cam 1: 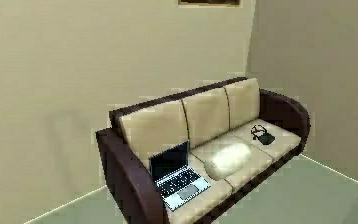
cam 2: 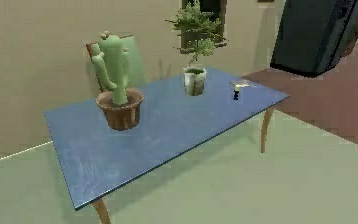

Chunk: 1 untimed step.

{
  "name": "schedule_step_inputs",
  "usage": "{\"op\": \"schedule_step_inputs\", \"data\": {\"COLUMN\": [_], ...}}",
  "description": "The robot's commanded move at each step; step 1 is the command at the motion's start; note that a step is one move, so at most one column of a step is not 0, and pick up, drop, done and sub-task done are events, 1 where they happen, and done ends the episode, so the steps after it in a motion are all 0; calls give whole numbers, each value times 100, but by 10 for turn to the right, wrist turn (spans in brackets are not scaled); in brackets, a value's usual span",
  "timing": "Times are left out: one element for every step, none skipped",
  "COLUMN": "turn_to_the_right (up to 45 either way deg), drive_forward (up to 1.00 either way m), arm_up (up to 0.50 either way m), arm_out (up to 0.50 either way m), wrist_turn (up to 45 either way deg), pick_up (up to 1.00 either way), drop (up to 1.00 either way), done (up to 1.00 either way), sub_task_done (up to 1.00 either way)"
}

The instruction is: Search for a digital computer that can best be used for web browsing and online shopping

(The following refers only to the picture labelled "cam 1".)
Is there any dark brown cream sofa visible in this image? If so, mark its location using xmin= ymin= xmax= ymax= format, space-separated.
xmin=95 ymin=76 xmax=311 ymax=224

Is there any small black device with cord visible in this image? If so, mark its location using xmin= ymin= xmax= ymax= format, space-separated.
xmin=250 ymin=124 xmax=276 ymax=146

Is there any cream white pillow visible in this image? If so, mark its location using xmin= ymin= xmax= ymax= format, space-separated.
xmin=203 ymin=142 xmax=253 ymax=181

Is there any dark framed wall picture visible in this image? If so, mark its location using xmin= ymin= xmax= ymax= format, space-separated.
xmin=177 ymin=0 xmax=242 ymax=8

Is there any silver open laptop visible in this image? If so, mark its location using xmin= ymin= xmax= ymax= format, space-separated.
xmin=148 ymin=140 xmax=212 ymax=212

